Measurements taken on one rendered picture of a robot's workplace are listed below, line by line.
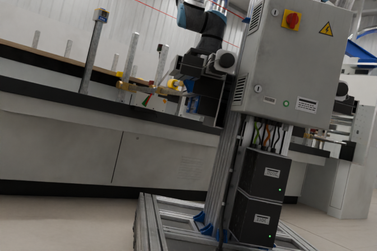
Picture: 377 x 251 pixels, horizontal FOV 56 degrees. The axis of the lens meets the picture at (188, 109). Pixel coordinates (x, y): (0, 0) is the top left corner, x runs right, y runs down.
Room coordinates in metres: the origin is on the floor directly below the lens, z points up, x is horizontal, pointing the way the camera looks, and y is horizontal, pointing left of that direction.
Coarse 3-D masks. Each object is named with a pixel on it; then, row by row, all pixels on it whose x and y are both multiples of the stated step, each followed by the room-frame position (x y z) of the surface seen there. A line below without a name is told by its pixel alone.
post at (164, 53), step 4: (164, 48) 2.44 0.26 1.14; (168, 48) 2.46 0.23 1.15; (164, 52) 2.44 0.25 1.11; (160, 56) 2.45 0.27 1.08; (164, 56) 2.45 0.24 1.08; (160, 60) 2.45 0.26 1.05; (164, 60) 2.45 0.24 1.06; (160, 64) 2.44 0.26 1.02; (164, 64) 2.46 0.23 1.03; (160, 68) 2.44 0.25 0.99; (156, 72) 2.46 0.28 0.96; (160, 72) 2.44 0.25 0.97; (156, 76) 2.45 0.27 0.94; (160, 76) 2.45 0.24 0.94; (156, 80) 2.44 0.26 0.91; (156, 84) 2.44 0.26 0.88
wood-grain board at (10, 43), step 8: (0, 40) 1.96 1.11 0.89; (16, 48) 2.05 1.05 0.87; (24, 48) 2.05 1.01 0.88; (32, 48) 2.07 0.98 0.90; (48, 56) 2.14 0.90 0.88; (56, 56) 2.17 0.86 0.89; (80, 64) 2.27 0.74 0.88; (104, 72) 2.38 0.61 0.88; (112, 72) 2.42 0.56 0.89; (136, 80) 2.54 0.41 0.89; (168, 88) 2.73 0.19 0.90
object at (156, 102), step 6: (138, 96) 2.35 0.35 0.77; (144, 96) 2.38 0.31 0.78; (156, 96) 2.44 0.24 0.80; (138, 102) 2.36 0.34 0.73; (150, 102) 2.42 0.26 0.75; (156, 102) 2.45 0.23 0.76; (162, 102) 2.48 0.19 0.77; (150, 108) 2.43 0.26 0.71; (156, 108) 2.46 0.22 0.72; (162, 108) 2.49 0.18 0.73
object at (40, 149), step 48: (0, 48) 2.00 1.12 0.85; (96, 96) 2.41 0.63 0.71; (0, 144) 2.08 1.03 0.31; (48, 144) 2.25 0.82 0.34; (96, 144) 2.46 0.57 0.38; (144, 144) 2.71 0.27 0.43; (192, 144) 3.02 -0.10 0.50; (0, 192) 2.14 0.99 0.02; (48, 192) 2.32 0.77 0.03; (96, 192) 2.54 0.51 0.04; (144, 192) 2.80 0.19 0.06; (192, 192) 3.13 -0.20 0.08; (288, 192) 4.03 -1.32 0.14
